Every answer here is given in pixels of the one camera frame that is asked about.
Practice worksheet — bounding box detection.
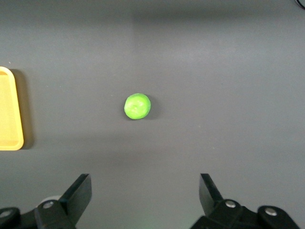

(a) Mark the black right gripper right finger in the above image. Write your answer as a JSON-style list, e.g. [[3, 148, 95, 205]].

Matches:
[[190, 173, 301, 229]]

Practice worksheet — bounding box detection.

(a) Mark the yellow plastic tray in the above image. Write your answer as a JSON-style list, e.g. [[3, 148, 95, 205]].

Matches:
[[0, 66, 24, 151]]

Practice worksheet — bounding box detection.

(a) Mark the green apple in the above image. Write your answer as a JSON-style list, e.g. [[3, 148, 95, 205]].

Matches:
[[123, 93, 152, 120]]

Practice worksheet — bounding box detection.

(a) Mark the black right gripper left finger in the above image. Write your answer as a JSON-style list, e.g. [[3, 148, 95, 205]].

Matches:
[[0, 173, 92, 229]]

